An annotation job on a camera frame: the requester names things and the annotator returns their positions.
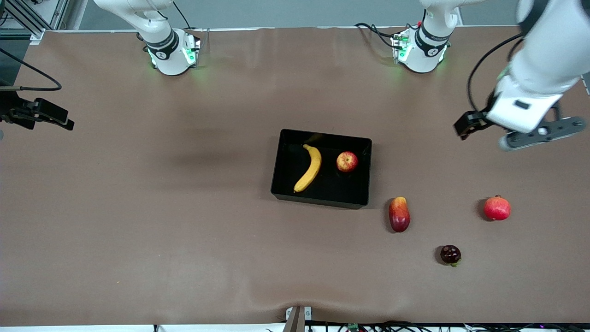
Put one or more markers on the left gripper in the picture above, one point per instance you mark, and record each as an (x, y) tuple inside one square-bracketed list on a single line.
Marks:
[(479, 118)]

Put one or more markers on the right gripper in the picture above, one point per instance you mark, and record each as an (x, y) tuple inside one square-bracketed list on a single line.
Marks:
[(9, 109)]

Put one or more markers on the red yellow apple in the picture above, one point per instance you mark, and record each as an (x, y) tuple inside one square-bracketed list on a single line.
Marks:
[(347, 162)]

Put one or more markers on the black plastic box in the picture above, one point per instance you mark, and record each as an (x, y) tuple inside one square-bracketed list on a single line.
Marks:
[(329, 189)]

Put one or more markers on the yellow banana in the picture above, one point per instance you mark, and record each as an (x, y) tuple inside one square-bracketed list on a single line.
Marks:
[(312, 168)]

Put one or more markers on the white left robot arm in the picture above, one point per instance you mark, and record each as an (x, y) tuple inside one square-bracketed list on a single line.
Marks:
[(546, 50)]

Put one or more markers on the red pomegranate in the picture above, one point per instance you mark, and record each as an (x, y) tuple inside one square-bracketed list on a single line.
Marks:
[(497, 208)]

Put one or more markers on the red yellow mango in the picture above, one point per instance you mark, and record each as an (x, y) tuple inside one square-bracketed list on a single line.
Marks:
[(399, 214)]

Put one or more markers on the dark purple mangosteen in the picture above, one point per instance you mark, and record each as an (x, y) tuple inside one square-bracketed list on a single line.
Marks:
[(450, 254)]

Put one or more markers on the brown table mat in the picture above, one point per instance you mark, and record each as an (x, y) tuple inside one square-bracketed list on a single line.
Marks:
[(184, 230)]

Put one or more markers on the grey metal table clamp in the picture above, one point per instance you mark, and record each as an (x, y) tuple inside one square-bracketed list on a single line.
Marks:
[(297, 320)]

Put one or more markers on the aluminium frame profile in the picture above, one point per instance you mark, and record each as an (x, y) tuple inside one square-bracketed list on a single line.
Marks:
[(32, 18)]

